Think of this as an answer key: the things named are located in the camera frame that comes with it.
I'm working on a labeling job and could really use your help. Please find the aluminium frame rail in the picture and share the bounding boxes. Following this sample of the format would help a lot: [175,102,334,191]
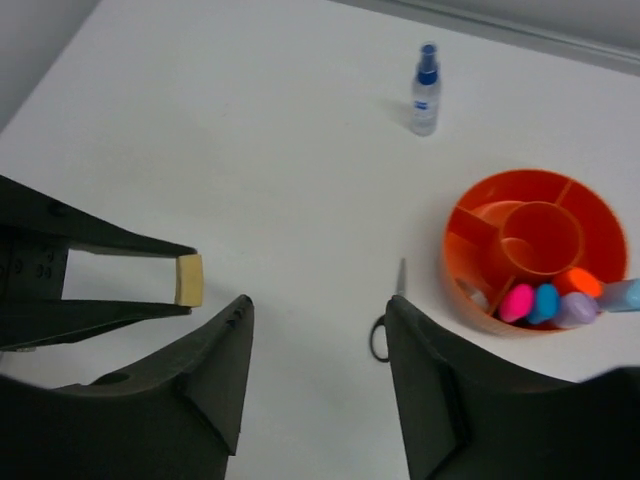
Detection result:
[348,0,639,76]

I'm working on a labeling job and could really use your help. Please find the orange round organizer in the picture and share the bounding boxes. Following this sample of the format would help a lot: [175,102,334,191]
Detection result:
[441,169,629,337]

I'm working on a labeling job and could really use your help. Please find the blue cap black highlighter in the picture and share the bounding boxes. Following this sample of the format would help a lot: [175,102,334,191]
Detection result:
[527,283,560,325]

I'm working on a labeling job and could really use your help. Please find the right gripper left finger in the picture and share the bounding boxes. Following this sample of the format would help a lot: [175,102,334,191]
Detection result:
[1,295,254,479]

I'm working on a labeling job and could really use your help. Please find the orange cap black highlighter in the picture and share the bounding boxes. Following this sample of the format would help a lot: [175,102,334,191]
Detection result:
[552,267,603,298]

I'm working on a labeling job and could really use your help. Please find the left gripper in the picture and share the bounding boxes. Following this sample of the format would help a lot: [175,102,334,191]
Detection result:
[1,177,197,350]

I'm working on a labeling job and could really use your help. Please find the tan eraser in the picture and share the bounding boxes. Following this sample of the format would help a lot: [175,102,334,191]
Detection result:
[174,254,204,308]

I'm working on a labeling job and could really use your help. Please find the pink cap black highlighter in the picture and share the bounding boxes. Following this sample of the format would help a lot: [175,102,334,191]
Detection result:
[498,284,535,324]

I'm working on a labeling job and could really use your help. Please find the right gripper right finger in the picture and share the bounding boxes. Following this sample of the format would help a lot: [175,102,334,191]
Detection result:
[385,297,639,479]

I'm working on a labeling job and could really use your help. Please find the pastel purple highlighter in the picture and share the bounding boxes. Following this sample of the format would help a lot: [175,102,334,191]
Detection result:
[551,292,599,329]

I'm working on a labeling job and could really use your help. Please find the small spray bottle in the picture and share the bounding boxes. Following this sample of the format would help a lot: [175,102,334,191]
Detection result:
[410,43,441,136]

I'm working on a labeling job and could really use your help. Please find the small black scissors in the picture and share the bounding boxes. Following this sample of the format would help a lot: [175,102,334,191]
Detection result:
[368,258,407,364]

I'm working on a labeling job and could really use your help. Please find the pastel blue highlighter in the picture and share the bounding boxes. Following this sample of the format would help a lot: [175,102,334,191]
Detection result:
[596,278,640,313]

